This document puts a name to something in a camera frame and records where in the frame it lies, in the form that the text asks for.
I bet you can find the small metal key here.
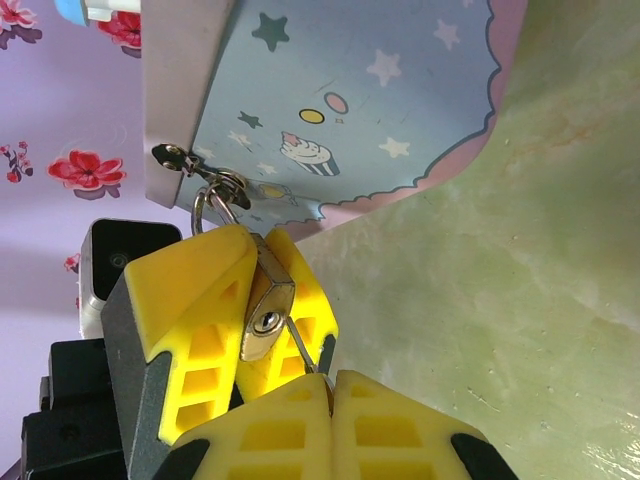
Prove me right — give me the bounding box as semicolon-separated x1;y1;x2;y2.
284;315;335;401

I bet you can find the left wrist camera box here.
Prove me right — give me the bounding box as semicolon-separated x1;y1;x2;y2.
78;217;184;337

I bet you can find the blue lidded storage box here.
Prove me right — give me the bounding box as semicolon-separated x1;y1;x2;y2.
53;0;146;26

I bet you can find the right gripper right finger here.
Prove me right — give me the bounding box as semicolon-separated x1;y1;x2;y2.
329;369;521;480

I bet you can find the brass padlock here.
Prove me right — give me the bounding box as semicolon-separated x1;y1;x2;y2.
191;182;297;362

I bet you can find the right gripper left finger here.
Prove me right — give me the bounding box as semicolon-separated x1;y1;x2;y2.
154;372;335;480

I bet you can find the cartoon print tin box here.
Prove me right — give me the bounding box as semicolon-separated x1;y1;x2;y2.
141;0;530;239

